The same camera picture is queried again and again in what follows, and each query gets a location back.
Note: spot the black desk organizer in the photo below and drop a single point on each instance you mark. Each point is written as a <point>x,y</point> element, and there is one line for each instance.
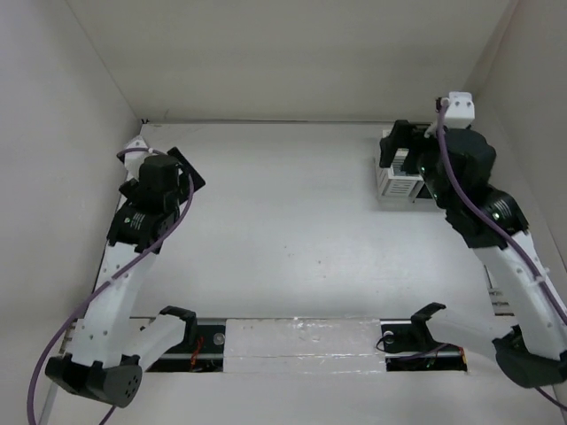
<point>429,192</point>

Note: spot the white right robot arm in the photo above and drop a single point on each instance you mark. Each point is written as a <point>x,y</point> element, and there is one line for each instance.
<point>531,353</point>

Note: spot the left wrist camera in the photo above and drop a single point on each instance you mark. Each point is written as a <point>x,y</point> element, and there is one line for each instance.
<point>133,155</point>

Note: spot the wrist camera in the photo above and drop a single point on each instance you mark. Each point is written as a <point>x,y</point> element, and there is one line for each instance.
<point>133,155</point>
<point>459,109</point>

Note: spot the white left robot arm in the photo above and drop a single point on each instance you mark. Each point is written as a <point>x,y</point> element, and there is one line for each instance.
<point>105,360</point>

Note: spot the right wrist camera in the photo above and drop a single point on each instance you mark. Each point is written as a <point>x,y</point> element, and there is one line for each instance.
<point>459,109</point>

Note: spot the white desk organizer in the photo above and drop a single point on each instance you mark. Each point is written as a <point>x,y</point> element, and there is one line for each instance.
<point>393,183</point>

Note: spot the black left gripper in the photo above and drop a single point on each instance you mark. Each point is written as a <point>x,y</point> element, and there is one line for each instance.
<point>183,189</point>

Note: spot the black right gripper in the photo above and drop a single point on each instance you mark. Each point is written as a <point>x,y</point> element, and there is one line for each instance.
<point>401,137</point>

